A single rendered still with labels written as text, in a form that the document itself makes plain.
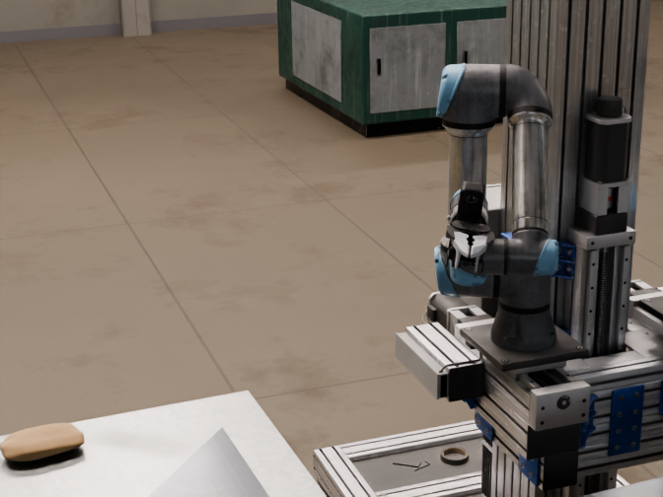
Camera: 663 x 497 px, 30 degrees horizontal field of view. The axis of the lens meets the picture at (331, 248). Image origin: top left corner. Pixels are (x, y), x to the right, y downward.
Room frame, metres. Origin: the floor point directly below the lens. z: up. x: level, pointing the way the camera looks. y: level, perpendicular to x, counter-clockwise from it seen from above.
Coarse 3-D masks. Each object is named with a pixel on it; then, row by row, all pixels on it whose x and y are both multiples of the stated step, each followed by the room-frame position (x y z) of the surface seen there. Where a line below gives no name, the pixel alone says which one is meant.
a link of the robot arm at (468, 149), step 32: (480, 64) 2.64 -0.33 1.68; (448, 96) 2.59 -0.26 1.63; (480, 96) 2.58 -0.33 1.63; (448, 128) 2.61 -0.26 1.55; (480, 128) 2.59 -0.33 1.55; (480, 160) 2.61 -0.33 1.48; (448, 192) 2.64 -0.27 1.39; (448, 224) 2.63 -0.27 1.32; (448, 288) 2.59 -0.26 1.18; (480, 288) 2.58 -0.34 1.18
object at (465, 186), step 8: (464, 184) 2.20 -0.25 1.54; (472, 184) 2.20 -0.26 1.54; (480, 184) 2.20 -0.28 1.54; (464, 192) 2.19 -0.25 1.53; (472, 192) 2.19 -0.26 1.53; (480, 192) 2.18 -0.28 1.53; (464, 200) 2.20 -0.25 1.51; (472, 200) 2.19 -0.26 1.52; (480, 200) 2.19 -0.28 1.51; (464, 208) 2.21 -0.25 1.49; (472, 208) 2.21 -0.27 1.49; (480, 208) 2.21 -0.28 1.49; (464, 216) 2.23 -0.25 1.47; (472, 216) 2.22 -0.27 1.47
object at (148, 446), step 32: (128, 416) 2.24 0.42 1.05; (160, 416) 2.24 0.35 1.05; (192, 416) 2.24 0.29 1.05; (224, 416) 2.23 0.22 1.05; (256, 416) 2.23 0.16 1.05; (96, 448) 2.11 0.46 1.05; (128, 448) 2.11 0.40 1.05; (160, 448) 2.11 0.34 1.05; (192, 448) 2.10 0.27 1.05; (256, 448) 2.10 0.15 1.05; (288, 448) 2.10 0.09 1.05; (0, 480) 1.99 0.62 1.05; (32, 480) 1.99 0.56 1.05; (64, 480) 1.99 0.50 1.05; (96, 480) 1.99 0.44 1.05; (128, 480) 1.99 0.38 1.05; (160, 480) 1.98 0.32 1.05; (288, 480) 1.98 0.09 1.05
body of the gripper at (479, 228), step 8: (456, 216) 2.27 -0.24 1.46; (480, 216) 2.27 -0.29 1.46; (456, 224) 2.19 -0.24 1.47; (464, 224) 2.20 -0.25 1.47; (472, 224) 2.20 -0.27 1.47; (480, 224) 2.21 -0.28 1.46; (464, 232) 2.17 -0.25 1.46; (472, 232) 2.17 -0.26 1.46; (480, 232) 2.17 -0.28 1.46; (448, 248) 2.21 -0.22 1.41; (448, 256) 2.17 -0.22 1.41; (464, 256) 2.17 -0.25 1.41; (464, 264) 2.17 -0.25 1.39; (472, 264) 2.18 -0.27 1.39; (480, 264) 2.21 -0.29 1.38
